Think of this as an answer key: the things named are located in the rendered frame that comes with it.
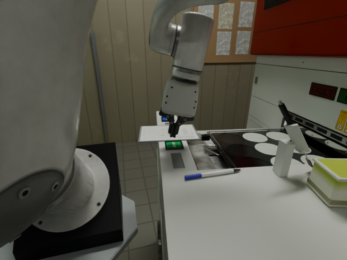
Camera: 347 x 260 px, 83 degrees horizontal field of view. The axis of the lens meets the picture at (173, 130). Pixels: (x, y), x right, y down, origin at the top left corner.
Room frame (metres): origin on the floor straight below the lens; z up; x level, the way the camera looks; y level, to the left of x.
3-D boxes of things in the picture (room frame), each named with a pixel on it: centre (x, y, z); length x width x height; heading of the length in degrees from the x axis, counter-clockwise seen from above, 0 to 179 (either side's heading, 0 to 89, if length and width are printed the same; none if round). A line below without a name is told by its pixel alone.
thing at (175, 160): (0.68, 0.01, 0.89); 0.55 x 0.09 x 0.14; 6
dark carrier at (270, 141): (0.66, -0.36, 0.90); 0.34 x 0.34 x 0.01; 6
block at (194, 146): (0.69, -0.09, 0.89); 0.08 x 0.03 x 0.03; 96
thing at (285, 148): (0.40, -0.27, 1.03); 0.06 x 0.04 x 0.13; 96
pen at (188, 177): (0.39, -0.09, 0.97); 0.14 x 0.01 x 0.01; 104
